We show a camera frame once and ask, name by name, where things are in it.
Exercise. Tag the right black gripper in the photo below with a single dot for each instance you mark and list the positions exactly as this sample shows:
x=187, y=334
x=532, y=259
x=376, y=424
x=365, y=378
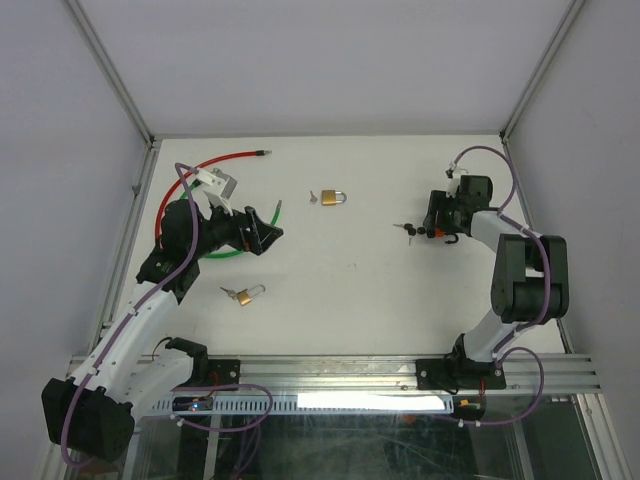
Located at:
x=437, y=201

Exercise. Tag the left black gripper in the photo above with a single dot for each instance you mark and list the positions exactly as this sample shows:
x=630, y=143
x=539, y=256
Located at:
x=265, y=232

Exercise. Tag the black head key bunch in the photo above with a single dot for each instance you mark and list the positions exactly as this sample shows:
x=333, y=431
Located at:
x=411, y=230

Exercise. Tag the small brass padlock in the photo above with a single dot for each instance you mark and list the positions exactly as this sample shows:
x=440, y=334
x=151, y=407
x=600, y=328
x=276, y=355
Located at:
x=246, y=296

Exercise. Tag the small padlock keys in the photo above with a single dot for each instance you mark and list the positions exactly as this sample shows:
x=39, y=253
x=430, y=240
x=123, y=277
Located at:
x=230, y=293

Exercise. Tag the large brass padlock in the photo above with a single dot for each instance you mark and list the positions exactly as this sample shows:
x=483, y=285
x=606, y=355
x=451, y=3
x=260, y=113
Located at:
x=333, y=197

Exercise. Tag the orange black padlock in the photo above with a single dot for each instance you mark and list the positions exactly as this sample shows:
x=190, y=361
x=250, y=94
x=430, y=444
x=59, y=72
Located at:
x=448, y=238

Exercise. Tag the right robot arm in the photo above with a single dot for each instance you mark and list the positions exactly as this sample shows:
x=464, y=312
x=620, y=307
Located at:
x=529, y=286

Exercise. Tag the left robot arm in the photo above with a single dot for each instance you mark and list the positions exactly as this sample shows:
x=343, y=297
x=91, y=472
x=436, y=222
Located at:
x=96, y=409

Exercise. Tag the green cable lock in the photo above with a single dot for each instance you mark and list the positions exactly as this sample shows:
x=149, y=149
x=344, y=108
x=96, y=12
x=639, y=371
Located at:
x=242, y=231

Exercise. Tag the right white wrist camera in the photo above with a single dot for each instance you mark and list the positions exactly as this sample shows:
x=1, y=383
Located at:
x=454, y=174

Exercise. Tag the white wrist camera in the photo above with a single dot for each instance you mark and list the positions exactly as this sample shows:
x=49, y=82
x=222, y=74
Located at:
x=218, y=187
x=454, y=174

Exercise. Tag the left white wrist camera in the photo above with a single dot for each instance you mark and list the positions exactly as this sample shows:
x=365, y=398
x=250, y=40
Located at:
x=218, y=187

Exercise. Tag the red cable lock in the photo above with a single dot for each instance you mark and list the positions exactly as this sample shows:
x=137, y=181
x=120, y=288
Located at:
x=177, y=184

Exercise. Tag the left black mount plate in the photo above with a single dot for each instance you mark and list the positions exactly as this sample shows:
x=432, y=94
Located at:
x=222, y=372

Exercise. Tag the black mount plate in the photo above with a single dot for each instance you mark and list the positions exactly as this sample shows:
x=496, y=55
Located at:
x=452, y=376
x=222, y=372

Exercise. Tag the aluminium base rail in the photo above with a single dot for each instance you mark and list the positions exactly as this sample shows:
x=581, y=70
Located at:
x=554, y=374

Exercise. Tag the right black mount plate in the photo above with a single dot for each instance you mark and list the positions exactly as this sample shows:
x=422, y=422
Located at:
x=452, y=376

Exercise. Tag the slotted cable duct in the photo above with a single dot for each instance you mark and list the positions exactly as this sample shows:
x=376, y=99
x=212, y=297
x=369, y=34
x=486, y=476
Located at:
x=305, y=403

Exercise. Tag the right aluminium frame post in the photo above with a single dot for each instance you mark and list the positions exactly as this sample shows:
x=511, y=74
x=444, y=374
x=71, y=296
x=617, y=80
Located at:
x=543, y=65

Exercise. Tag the aluminium frame post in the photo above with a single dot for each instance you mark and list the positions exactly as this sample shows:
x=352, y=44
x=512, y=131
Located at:
x=543, y=65
x=98, y=51

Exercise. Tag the left aluminium frame post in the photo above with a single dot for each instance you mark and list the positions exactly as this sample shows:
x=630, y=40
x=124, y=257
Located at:
x=98, y=51

